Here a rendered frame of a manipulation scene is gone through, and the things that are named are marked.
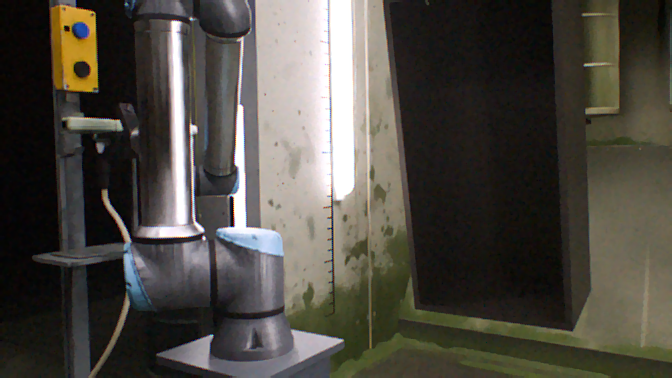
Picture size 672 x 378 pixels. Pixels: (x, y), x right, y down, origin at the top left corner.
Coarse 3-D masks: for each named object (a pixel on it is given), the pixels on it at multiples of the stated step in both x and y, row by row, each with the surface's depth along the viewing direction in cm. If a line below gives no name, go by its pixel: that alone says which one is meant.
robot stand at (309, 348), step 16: (208, 336) 143; (304, 336) 142; (320, 336) 142; (176, 352) 132; (192, 352) 132; (208, 352) 132; (288, 352) 130; (304, 352) 130; (320, 352) 131; (176, 368) 127; (192, 368) 124; (208, 368) 122; (224, 368) 121; (240, 368) 121; (256, 368) 121; (272, 368) 121; (288, 368) 121; (304, 368) 127; (320, 368) 133
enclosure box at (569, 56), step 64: (384, 0) 207; (448, 0) 230; (512, 0) 218; (576, 0) 198; (448, 64) 237; (512, 64) 224; (576, 64) 199; (448, 128) 244; (512, 128) 230; (576, 128) 201; (448, 192) 252; (512, 192) 237; (576, 192) 203; (448, 256) 259; (512, 256) 244; (576, 256) 205; (512, 320) 213; (576, 320) 206
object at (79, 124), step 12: (72, 120) 169; (84, 120) 172; (96, 120) 176; (108, 120) 179; (72, 132) 170; (84, 132) 173; (96, 132) 176; (192, 132) 208; (96, 144) 179; (96, 156) 179; (108, 156) 180; (108, 168) 180; (108, 180) 180
